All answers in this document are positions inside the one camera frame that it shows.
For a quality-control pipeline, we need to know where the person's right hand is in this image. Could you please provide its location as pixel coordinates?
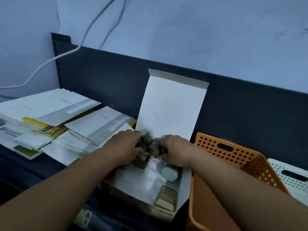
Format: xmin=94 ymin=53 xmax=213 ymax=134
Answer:
xmin=154 ymin=134 xmax=193 ymax=168

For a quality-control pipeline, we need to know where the person's left hand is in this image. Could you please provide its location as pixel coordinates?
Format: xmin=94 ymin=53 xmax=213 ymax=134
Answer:
xmin=102 ymin=130 xmax=143 ymax=167

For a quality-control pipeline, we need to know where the orange plastic basket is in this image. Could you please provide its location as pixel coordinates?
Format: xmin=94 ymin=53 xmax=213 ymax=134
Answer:
xmin=187 ymin=132 xmax=290 ymax=231

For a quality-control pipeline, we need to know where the white perforated plastic basket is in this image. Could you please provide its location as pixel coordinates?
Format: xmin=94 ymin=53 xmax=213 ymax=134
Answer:
xmin=267 ymin=158 xmax=308 ymax=206

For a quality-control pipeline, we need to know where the person's left forearm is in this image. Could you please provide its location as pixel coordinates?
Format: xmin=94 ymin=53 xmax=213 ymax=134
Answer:
xmin=0 ymin=146 xmax=118 ymax=231

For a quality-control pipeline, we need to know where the person's right forearm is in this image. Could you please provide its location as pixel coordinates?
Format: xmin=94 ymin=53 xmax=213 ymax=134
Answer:
xmin=185 ymin=146 xmax=308 ymax=231

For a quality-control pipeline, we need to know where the white cardboard box open lid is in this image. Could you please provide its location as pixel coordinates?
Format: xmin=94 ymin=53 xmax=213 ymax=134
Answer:
xmin=100 ymin=69 xmax=209 ymax=223

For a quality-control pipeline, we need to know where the white grey-banded notebook package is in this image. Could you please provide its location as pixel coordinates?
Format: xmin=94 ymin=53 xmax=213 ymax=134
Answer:
xmin=65 ymin=106 xmax=135 ymax=145

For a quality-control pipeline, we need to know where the wide black shelf back panel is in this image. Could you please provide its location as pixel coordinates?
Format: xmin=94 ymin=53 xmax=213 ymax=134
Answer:
xmin=59 ymin=45 xmax=308 ymax=171

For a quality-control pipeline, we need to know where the green yellow shelf label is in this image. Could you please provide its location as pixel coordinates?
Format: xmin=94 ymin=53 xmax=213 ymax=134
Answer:
xmin=74 ymin=208 xmax=93 ymax=228

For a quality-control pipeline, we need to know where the white flat notebook package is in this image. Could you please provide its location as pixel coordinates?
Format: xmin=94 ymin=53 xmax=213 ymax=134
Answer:
xmin=0 ymin=88 xmax=101 ymax=127

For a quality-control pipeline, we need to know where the yellow green printed booklet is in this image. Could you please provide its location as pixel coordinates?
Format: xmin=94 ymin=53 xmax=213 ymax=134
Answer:
xmin=21 ymin=117 xmax=68 ymax=137

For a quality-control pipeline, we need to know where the stack of white papers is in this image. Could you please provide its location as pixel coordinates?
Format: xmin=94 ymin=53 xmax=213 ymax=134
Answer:
xmin=0 ymin=113 xmax=97 ymax=166

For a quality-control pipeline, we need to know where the green cover booklet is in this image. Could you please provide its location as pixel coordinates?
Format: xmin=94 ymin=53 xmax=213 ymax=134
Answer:
xmin=12 ymin=144 xmax=43 ymax=158

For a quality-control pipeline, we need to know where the white power cable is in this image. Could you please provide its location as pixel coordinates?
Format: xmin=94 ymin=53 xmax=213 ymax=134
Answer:
xmin=0 ymin=0 xmax=119 ymax=90

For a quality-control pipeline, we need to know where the black wall cable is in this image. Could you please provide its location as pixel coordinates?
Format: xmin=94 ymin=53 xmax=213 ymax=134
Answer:
xmin=99 ymin=0 xmax=128 ymax=50

